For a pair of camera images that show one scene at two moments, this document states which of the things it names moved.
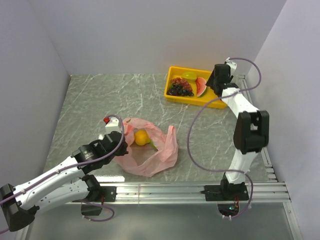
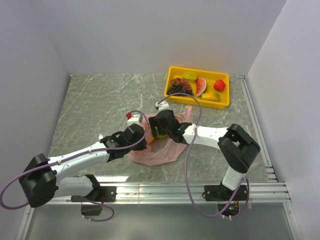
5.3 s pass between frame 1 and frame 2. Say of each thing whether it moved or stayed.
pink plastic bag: moved
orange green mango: moved
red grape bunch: stayed
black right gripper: moved
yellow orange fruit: moved
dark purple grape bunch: stayed
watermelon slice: stayed
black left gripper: moved
